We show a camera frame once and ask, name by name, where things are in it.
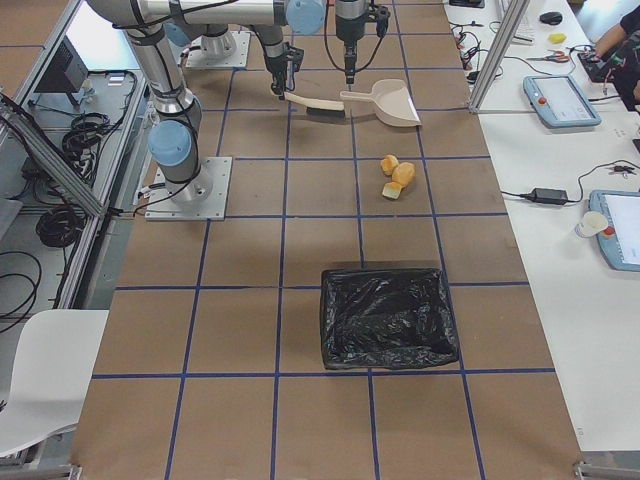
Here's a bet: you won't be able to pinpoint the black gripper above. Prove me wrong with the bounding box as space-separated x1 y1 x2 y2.
267 43 304 100
343 44 357 84

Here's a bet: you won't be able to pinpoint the beige hand brush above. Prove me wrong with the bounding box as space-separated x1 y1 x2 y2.
271 81 345 118

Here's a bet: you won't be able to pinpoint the beige plastic dustpan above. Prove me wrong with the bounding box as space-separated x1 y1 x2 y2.
340 79 422 127

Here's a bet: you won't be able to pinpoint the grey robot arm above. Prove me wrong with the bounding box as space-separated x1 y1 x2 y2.
164 22 304 100
89 1 329 119

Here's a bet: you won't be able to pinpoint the black bag lined bin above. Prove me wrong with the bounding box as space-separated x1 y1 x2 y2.
320 268 459 370

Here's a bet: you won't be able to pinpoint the bread piece near brush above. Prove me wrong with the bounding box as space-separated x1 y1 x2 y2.
380 154 399 177

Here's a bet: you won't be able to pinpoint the round bread roll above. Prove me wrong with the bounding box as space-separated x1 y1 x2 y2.
392 162 416 187

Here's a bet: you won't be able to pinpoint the bread piece far side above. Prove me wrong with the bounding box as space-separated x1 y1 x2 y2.
382 181 404 200

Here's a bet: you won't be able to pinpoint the upper blue teach pendant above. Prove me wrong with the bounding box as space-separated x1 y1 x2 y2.
522 75 601 129

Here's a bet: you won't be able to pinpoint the blue teach pendant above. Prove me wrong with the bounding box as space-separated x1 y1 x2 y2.
522 75 601 129
589 190 639 272

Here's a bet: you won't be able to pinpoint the yellow sponge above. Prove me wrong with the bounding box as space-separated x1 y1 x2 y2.
548 33 567 45

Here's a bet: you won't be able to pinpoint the black control box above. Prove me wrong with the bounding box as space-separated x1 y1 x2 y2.
35 36 88 107

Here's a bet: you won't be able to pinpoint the black computer mouse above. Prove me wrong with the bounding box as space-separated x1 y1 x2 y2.
538 11 563 26

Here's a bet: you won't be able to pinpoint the black power adapter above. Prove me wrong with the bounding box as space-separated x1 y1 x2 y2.
530 188 569 205

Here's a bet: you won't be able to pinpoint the person in dark clothes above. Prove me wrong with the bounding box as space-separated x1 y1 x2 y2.
594 6 639 111

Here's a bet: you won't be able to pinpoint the white paper cup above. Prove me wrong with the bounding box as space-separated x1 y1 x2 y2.
574 211 609 238

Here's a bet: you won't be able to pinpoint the lower blue teach pendant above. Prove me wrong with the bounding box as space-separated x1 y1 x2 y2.
589 190 639 272

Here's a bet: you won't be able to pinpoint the white chair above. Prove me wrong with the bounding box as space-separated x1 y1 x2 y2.
1 309 109 457

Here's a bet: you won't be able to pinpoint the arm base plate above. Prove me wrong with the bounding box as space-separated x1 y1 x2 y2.
185 31 251 70
144 157 233 221

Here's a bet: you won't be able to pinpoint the aluminium frame post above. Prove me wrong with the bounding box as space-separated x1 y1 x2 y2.
468 0 529 114

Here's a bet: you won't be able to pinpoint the red handled scissors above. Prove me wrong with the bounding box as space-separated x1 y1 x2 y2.
526 50 570 64

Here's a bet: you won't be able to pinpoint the aluminium side rail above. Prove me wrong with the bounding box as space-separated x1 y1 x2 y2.
1 93 107 217

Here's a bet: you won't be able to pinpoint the black cable coil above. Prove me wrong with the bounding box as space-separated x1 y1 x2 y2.
35 207 84 250

